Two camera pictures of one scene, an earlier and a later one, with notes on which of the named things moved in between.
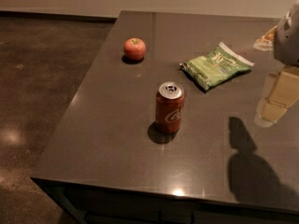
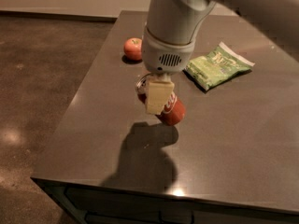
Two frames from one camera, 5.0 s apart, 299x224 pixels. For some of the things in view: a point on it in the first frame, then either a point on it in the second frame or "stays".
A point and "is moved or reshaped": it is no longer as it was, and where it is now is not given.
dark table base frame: [96, 204] stays
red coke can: [169, 106] is moved or reshaped
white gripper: [287, 41] -> [164, 57]
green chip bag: [216, 66] stays
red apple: [135, 49] stays
